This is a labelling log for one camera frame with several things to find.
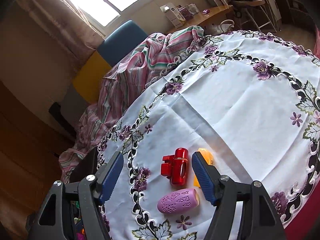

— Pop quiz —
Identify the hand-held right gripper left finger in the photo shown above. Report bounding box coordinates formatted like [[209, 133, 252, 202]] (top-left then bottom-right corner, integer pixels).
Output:
[[27, 152, 124, 240]]

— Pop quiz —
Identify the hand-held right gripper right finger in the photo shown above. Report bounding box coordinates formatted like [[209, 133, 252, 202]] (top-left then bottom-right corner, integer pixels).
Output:
[[192, 151, 287, 240]]

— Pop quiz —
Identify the red plastic clip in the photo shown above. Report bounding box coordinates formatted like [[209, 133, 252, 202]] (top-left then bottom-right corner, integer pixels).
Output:
[[161, 148, 189, 186]]

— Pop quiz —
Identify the orange plastic object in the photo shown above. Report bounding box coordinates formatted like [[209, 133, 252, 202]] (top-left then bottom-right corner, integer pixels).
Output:
[[194, 148, 215, 188]]

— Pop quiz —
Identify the purple patterned oval object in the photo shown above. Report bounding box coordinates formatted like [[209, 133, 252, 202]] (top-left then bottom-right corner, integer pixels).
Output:
[[157, 188, 200, 215]]

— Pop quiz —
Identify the white floral embroidered tablecloth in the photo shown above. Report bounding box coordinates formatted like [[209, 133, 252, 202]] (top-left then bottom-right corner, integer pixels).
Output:
[[96, 30, 320, 240]]

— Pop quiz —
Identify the black cushion panel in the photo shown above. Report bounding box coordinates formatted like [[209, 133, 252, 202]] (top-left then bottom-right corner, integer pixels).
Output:
[[49, 102, 75, 140]]

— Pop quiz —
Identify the white cushion panel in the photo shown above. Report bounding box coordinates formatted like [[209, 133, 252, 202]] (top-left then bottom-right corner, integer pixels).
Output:
[[62, 84, 100, 123]]

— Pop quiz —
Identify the yellow cushion panel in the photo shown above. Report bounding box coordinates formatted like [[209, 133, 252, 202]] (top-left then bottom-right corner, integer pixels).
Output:
[[72, 51, 112, 103]]

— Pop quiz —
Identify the pink green striped cloth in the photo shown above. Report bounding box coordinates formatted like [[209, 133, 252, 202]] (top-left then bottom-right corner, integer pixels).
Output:
[[59, 26, 209, 184]]

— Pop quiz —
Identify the blue cushion panel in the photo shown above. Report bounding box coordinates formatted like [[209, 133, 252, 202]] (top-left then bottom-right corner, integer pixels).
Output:
[[97, 20, 148, 67]]

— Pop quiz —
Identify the white plastic bag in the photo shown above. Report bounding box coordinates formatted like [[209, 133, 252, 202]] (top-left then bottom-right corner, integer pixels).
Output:
[[212, 20, 235, 34]]

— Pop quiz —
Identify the wooden desk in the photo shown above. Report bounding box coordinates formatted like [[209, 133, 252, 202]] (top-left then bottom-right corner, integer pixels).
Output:
[[166, 5, 234, 34]]

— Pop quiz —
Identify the white cardboard box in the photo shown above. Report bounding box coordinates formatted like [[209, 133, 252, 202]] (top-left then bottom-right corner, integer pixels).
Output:
[[160, 3, 187, 28]]

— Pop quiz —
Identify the purple cardboard box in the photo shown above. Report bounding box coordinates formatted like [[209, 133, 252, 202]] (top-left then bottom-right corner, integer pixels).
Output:
[[176, 5, 193, 20]]

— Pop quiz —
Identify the metal folding stool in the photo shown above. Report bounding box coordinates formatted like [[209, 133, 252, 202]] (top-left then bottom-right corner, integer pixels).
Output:
[[230, 0, 278, 33]]

